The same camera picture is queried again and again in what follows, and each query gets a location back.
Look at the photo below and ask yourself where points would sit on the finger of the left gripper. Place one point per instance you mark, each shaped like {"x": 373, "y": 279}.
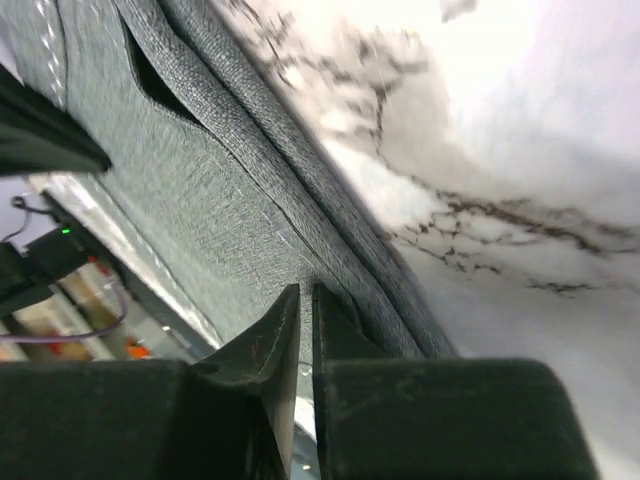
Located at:
{"x": 37, "y": 137}

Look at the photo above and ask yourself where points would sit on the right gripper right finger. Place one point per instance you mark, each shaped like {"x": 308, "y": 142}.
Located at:
{"x": 380, "y": 417}

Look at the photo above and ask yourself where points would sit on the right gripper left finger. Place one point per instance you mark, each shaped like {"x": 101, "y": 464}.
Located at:
{"x": 229, "y": 416}

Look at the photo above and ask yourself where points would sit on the aluminium frame rail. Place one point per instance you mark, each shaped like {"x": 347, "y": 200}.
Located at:
{"x": 164, "y": 316}

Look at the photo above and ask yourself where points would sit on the grey cloth napkin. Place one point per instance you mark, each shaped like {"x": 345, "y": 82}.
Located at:
{"x": 213, "y": 115}

